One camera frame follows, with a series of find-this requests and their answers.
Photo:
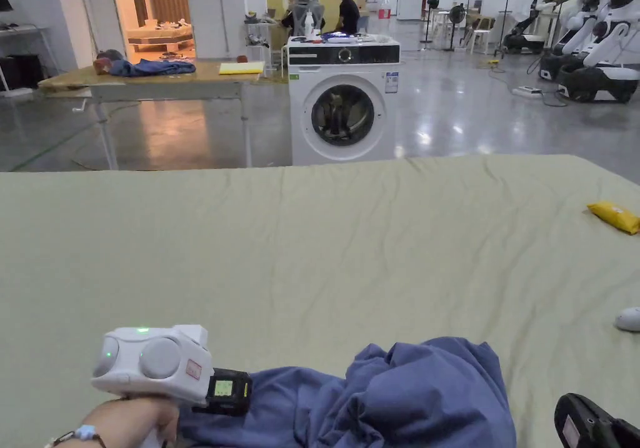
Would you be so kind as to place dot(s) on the white washing machine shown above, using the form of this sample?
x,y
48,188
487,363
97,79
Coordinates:
x,y
345,77

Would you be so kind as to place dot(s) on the bed with pale green sheet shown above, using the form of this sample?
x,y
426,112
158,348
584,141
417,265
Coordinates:
x,y
300,248

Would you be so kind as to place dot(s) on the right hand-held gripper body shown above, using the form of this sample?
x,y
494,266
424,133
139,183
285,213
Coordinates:
x,y
585,425

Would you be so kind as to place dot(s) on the wooden bed frame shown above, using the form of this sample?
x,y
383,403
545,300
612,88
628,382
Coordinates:
x,y
160,35

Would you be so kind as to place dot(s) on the person's left forearm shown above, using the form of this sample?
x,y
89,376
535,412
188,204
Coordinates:
x,y
70,438

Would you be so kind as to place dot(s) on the person's left hand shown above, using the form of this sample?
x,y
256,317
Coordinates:
x,y
132,418

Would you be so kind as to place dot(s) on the dark blue shirt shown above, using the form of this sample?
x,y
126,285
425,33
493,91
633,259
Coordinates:
x,y
400,398

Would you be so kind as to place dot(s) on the white hand controller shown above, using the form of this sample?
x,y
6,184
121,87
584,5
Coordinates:
x,y
630,319

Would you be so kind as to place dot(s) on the yellow packet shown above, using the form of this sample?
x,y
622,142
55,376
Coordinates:
x,y
616,216

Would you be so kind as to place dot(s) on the white power strip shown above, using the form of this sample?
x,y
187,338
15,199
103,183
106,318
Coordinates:
x,y
527,90

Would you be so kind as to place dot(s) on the black standing fan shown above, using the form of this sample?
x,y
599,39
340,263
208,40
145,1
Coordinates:
x,y
432,2
456,15

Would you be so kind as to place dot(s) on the clear bottle with red label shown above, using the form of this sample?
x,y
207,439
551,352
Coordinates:
x,y
384,6

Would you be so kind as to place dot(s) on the white and black robot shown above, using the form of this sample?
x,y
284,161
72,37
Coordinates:
x,y
595,32

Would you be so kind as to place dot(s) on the black robot arm on base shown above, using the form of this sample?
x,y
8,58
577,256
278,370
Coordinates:
x,y
525,30

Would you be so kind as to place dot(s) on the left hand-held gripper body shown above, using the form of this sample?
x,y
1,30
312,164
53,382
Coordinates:
x,y
150,363

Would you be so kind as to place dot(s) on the white metal shelf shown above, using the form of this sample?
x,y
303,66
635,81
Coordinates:
x,y
25,32

